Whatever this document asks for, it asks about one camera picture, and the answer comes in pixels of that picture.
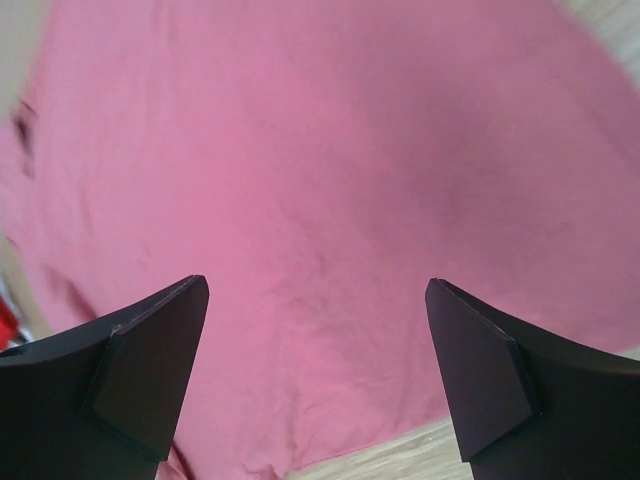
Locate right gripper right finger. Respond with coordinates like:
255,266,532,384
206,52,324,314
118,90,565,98
425,278,639,480

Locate pink t shirt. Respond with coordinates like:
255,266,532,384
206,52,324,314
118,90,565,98
1,1,639,479

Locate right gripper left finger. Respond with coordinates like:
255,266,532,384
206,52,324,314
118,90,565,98
1,275,208,480

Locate folded red t shirt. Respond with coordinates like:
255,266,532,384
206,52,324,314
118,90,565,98
0,298,22,351

